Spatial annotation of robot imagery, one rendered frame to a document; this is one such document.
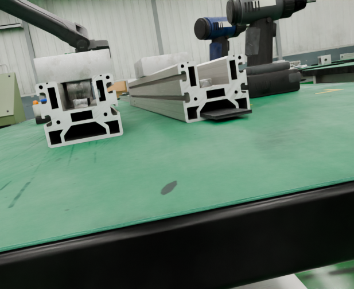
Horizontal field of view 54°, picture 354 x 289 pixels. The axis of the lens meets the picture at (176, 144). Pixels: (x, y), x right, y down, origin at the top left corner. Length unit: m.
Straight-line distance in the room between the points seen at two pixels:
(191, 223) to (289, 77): 0.66
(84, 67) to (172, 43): 11.91
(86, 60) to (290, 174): 0.41
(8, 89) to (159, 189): 1.39
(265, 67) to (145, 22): 11.72
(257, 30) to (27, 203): 0.66
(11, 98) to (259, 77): 1.04
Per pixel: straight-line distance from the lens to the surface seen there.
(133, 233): 0.16
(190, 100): 0.50
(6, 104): 1.51
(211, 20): 0.98
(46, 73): 0.56
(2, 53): 12.92
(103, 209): 0.19
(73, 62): 0.55
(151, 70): 0.81
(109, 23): 12.44
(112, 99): 0.48
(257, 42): 0.80
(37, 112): 1.14
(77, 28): 1.35
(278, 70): 0.80
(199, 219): 0.17
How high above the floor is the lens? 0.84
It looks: 10 degrees down
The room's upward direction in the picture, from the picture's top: 9 degrees counter-clockwise
